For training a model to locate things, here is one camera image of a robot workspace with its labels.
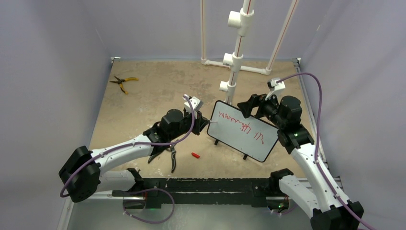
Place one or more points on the white PVC pipe frame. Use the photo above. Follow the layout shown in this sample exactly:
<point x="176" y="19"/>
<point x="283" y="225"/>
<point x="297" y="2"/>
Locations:
<point x="241" y="20"/>

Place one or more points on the small black-framed whiteboard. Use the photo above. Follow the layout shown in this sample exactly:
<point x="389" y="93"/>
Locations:
<point x="250" y="136"/>

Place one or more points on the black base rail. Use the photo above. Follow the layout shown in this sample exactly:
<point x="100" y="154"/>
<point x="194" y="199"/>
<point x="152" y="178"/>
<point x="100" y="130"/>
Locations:
<point x="154" y="192"/>

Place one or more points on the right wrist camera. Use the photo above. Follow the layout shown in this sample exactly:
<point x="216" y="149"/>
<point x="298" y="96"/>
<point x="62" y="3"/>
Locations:
<point x="276" y="87"/>

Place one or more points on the red marker cap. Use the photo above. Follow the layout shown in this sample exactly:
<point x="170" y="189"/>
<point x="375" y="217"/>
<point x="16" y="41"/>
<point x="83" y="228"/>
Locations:
<point x="195" y="155"/>

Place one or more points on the black handled pliers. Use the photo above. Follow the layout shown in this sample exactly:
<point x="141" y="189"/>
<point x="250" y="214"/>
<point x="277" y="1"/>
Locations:
<point x="173" y="151"/>

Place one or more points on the yellow handled needle-nose pliers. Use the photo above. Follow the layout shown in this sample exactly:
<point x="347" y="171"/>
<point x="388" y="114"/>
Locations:
<point x="120" y="82"/>

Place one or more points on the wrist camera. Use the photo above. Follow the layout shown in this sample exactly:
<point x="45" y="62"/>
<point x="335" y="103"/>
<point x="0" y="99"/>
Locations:
<point x="276" y="87"/>
<point x="192" y="104"/>

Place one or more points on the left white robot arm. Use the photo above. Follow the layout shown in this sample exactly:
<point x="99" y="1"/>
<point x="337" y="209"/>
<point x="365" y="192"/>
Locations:
<point x="85" y="171"/>

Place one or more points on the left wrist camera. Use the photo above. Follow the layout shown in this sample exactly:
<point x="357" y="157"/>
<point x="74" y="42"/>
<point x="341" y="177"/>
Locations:
<point x="192" y="104"/>

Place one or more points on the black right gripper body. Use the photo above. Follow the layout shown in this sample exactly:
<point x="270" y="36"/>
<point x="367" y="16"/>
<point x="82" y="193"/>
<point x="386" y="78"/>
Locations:
<point x="269" y="109"/>

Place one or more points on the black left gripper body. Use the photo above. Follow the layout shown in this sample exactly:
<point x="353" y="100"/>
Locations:
<point x="186" y="121"/>

